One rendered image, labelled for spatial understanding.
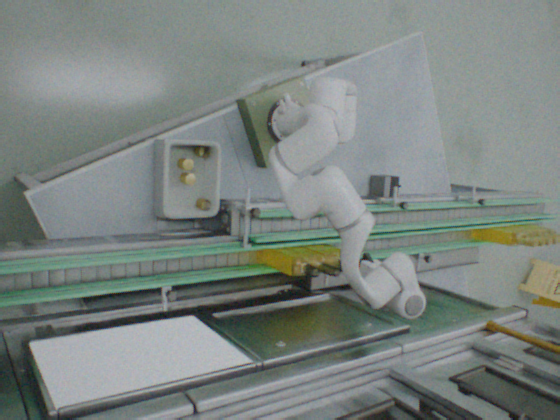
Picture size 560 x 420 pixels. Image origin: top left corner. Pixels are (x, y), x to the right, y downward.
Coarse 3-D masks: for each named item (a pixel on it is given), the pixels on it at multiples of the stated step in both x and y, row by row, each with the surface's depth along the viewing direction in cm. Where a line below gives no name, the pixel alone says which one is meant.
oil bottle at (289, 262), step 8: (280, 248) 150; (264, 256) 152; (272, 256) 148; (280, 256) 145; (288, 256) 142; (296, 256) 141; (304, 256) 142; (272, 264) 148; (280, 264) 145; (288, 264) 142; (296, 264) 139; (288, 272) 142; (296, 272) 139
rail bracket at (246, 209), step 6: (246, 192) 141; (246, 198) 141; (234, 204) 146; (240, 204) 147; (246, 204) 142; (234, 210) 146; (240, 210) 145; (246, 210) 141; (252, 210) 138; (258, 210) 138; (246, 216) 142; (252, 216) 139; (258, 216) 138; (246, 222) 142; (246, 228) 143; (246, 234) 143; (246, 240) 143; (240, 246) 144; (246, 246) 143
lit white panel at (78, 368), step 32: (192, 320) 130; (64, 352) 107; (96, 352) 108; (128, 352) 109; (160, 352) 110; (192, 352) 111; (224, 352) 112; (64, 384) 94; (96, 384) 94; (128, 384) 95
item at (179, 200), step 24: (168, 144) 138; (192, 144) 143; (216, 144) 146; (168, 168) 147; (192, 168) 151; (216, 168) 148; (168, 192) 148; (192, 192) 152; (216, 192) 149; (168, 216) 141; (192, 216) 146
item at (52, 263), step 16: (480, 224) 211; (496, 224) 215; (512, 224) 221; (288, 240) 158; (304, 240) 158; (320, 240) 160; (336, 240) 162; (64, 256) 122; (80, 256) 123; (96, 256) 125; (112, 256) 126; (128, 256) 126; (144, 256) 127; (160, 256) 129; (176, 256) 131; (0, 272) 108; (16, 272) 110
